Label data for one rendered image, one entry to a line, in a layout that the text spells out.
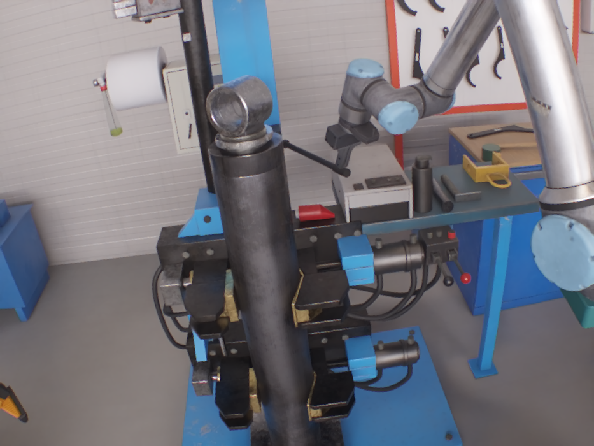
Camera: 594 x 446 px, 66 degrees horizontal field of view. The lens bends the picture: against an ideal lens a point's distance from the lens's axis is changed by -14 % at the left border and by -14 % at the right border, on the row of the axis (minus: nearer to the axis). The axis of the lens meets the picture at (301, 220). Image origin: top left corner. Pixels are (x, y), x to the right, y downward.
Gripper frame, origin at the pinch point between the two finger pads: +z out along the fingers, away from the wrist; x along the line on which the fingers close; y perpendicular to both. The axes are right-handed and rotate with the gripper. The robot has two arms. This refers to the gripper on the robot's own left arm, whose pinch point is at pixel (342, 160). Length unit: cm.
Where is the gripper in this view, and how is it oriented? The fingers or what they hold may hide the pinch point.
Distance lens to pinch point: 154.5
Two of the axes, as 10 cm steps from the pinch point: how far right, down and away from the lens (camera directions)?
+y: -5.3, -6.9, 4.9
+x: -8.4, 3.3, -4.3
